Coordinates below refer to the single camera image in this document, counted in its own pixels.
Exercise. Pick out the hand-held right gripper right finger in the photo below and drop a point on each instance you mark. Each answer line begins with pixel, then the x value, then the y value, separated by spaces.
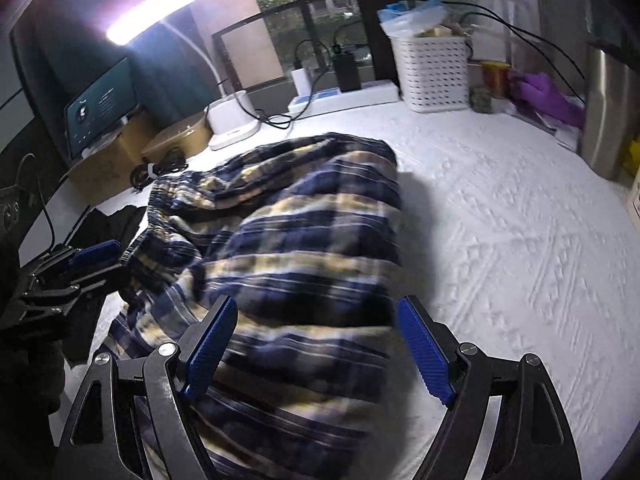
pixel 425 355

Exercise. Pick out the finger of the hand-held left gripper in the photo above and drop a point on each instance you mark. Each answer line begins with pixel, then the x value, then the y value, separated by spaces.
pixel 90 287
pixel 95 255

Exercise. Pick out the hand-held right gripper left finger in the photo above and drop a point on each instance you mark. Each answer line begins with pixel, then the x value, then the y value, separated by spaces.
pixel 210 345

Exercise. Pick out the tablet with teal screen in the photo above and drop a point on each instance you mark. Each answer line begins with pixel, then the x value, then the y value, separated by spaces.
pixel 100 105

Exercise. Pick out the balcony railing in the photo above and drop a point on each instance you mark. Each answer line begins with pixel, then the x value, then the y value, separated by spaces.
pixel 309 30

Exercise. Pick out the white papers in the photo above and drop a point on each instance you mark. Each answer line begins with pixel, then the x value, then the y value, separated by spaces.
pixel 565 135

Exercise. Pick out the small green figure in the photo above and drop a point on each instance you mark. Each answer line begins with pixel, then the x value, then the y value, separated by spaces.
pixel 482 100

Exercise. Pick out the purple cloth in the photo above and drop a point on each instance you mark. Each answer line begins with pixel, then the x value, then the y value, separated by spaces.
pixel 545 97

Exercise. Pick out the teal curtain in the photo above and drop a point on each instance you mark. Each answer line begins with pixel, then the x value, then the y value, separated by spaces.
pixel 165 70

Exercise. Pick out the clear plastic bag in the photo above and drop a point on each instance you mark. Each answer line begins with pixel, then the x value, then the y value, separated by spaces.
pixel 405 17

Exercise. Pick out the black cloth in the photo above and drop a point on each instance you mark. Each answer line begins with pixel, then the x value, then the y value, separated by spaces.
pixel 117 222

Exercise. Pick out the steel tumbler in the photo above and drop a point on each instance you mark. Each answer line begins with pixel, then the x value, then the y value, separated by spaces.
pixel 607 110

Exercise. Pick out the white desk lamp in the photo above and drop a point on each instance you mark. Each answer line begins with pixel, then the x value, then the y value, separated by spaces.
pixel 232 120

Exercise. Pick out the white power strip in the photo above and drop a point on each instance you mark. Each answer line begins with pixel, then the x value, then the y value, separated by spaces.
pixel 350 97

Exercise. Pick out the white textured tablecloth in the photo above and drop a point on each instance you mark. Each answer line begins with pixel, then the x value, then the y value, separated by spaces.
pixel 500 260

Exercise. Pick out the white plastic basket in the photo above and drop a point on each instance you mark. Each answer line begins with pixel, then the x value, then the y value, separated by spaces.
pixel 435 75

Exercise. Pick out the black window post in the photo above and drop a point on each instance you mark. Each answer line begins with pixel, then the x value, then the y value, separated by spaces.
pixel 370 10

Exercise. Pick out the blue yellow plaid shirt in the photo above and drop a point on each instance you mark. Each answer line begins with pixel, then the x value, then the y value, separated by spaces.
pixel 300 240

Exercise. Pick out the black button panel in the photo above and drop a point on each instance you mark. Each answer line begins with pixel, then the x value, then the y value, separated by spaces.
pixel 9 210

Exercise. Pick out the black charger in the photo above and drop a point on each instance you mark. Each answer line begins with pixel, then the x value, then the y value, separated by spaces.
pixel 347 72

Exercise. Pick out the cardboard box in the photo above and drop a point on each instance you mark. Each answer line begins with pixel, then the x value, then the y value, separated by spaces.
pixel 110 170

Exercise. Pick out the white charger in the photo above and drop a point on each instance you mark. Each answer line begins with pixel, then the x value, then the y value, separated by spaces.
pixel 301 82

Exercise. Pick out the orange jar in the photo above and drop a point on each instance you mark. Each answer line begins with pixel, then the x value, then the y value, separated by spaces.
pixel 495 80

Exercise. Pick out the tan lidded container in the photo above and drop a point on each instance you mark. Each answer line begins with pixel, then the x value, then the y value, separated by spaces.
pixel 175 140

